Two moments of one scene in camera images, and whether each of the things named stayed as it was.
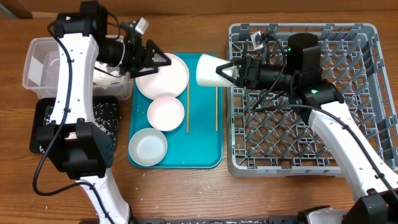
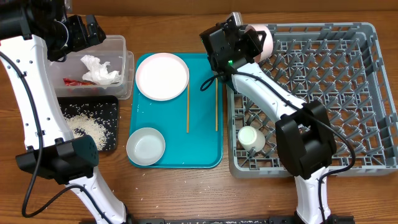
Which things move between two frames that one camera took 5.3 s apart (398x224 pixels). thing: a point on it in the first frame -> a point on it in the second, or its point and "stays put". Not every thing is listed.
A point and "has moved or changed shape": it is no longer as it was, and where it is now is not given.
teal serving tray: [198, 142] stays put
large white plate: [171, 79] stays put
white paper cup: [206, 74] -> [250, 137]
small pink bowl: [165, 113] -> [267, 44]
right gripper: [249, 68] -> [250, 40]
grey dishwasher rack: [267, 137] stays put
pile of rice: [106, 119] has moved or changed shape
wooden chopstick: [216, 109] stays put
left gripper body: [133, 59] -> [78, 38]
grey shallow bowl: [147, 147] stays put
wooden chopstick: [188, 107] stays put
